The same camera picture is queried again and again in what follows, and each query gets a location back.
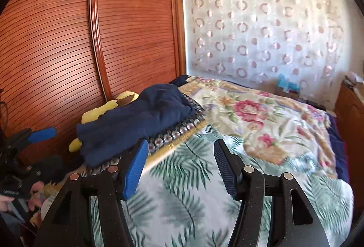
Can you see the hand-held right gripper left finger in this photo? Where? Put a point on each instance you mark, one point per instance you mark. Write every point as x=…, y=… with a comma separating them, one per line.
x=135, y=170

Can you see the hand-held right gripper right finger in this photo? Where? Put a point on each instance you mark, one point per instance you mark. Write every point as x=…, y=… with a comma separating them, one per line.
x=227, y=170

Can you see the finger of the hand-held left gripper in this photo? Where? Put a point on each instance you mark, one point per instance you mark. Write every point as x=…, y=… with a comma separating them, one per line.
x=42, y=134
x=49, y=168

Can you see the navy printed t-shirt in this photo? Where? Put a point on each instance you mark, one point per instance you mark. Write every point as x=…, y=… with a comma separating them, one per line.
x=136, y=119

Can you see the person's left hand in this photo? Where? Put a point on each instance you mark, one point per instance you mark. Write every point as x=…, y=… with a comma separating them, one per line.
x=5, y=203

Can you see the yellow plush toy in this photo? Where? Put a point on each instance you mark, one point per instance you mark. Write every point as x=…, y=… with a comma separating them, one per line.
x=93, y=114

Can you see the dark patterned pillow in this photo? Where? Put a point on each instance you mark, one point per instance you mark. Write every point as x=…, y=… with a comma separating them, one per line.
x=176, y=131

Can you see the leaf print bed sheet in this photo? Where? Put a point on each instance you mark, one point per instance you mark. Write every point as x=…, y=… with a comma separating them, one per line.
x=184, y=207

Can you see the floral blanket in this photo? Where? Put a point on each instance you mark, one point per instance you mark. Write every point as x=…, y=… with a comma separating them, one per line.
x=256, y=110

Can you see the wooden slatted wardrobe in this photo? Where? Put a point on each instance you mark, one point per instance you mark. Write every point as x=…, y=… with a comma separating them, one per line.
x=57, y=36

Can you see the blue toy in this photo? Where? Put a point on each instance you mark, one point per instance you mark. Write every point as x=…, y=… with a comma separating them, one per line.
x=285, y=83

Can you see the circle-patterned sheer curtain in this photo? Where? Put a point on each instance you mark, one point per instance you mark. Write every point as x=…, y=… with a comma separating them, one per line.
x=256, y=36

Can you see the wooden low cabinet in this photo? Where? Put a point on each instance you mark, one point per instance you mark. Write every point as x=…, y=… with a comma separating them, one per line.
x=348, y=104

